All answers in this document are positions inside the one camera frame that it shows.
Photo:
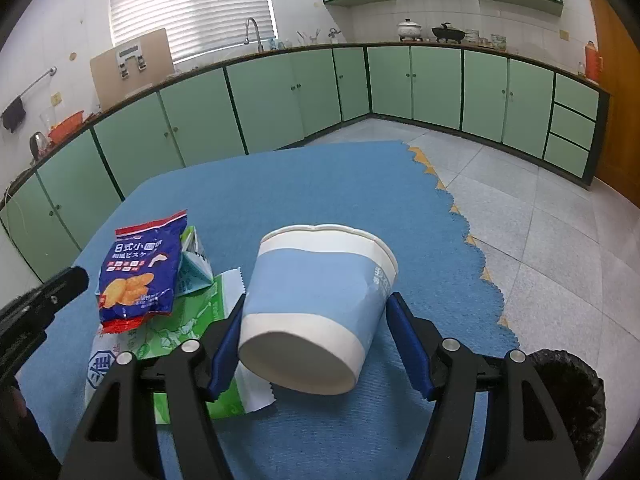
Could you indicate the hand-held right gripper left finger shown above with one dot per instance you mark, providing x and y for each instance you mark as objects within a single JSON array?
[{"x": 224, "y": 360}]

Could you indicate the steel kitchen faucet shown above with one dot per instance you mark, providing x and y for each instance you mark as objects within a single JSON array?
[{"x": 257, "y": 30}]

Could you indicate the wooden cutting board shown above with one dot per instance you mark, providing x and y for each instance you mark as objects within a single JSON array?
[{"x": 155, "y": 65}]

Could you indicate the white window blinds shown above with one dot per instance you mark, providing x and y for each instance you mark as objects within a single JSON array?
[{"x": 190, "y": 5}]

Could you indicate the blue scalloped tablecloth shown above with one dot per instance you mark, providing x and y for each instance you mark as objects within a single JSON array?
[{"x": 310, "y": 185}]

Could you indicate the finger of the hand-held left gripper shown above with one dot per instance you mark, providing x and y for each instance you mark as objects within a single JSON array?
[{"x": 55, "y": 292}]

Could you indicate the red plastic basin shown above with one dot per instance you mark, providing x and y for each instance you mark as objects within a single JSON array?
[{"x": 67, "y": 127}]

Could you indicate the black cooking pot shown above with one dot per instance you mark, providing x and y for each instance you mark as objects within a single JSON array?
[{"x": 448, "y": 34}]

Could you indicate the white utensil rack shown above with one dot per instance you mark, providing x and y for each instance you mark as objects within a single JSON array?
[{"x": 308, "y": 38}]

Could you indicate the electric kettle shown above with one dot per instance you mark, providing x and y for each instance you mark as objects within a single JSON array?
[{"x": 37, "y": 146}]

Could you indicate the green base cabinet run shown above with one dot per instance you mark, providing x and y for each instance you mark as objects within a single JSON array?
[{"x": 260, "y": 95}]

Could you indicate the dark cloth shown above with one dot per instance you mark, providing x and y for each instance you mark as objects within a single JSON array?
[{"x": 13, "y": 115}]

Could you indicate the wall socket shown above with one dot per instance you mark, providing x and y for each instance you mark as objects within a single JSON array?
[
  {"x": 57, "y": 98},
  {"x": 564, "y": 35}
]

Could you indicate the white cooking pot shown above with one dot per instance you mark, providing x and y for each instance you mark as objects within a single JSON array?
[{"x": 409, "y": 30}]

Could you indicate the orange thermos flask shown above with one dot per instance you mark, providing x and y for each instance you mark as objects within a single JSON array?
[{"x": 593, "y": 62}]

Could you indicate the steel towel rail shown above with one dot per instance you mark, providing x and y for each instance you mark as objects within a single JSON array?
[{"x": 37, "y": 82}]

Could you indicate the green and white plastic packet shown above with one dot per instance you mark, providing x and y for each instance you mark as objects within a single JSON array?
[{"x": 190, "y": 320}]

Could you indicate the trash bin with black bag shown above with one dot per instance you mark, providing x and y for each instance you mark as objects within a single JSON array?
[{"x": 575, "y": 400}]

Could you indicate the steel kettle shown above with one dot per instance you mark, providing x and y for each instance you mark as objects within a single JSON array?
[{"x": 335, "y": 36}]

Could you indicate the small green drink carton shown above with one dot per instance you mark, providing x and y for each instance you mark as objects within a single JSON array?
[{"x": 192, "y": 275}]

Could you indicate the brown wooden door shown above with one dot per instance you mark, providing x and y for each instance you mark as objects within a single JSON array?
[{"x": 617, "y": 85}]

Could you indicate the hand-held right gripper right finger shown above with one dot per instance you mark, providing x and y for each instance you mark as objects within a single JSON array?
[{"x": 411, "y": 350}]

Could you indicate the blue snack packet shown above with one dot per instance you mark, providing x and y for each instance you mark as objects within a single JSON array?
[{"x": 135, "y": 270}]

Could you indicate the blue and white paper cup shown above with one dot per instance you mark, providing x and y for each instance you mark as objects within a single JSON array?
[{"x": 310, "y": 290}]

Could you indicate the glass jar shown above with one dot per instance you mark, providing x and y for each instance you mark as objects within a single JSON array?
[{"x": 472, "y": 37}]

